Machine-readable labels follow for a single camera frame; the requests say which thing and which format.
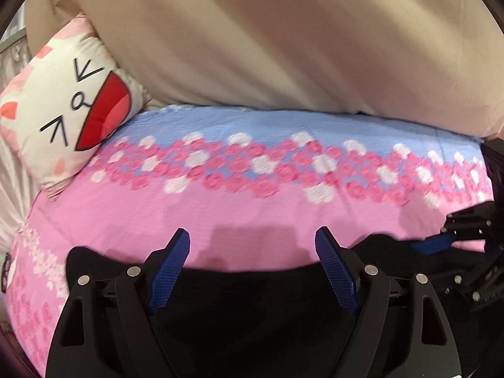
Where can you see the cat face cushion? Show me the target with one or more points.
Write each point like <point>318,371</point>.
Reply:
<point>65,103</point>

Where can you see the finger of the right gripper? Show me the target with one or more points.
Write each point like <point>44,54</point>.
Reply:
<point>434,244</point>

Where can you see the black pants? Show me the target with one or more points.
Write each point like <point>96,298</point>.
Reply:
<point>288,323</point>

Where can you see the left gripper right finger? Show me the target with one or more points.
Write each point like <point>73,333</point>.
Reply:
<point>398,326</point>

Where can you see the pink rose bedsheet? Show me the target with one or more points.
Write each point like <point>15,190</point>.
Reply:
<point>251,188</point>

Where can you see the silver satin curtain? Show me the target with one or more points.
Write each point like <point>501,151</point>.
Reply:
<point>18,190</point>

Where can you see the beige headboard cover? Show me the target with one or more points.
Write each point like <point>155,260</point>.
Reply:
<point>435,62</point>

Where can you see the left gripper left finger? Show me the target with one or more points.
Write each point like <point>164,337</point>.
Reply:
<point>107,328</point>

